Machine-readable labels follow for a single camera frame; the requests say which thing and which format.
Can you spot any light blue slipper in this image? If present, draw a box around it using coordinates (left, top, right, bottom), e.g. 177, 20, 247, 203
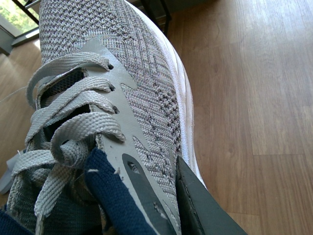
0, 156, 18, 195

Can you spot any black metal shoe rack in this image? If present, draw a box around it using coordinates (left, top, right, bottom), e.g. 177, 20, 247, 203
139, 0, 172, 36

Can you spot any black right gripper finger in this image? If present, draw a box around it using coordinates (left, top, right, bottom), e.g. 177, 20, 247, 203
176, 157, 246, 235

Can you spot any grey knit sneaker white sole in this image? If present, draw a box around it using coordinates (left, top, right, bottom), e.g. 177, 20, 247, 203
0, 0, 201, 235

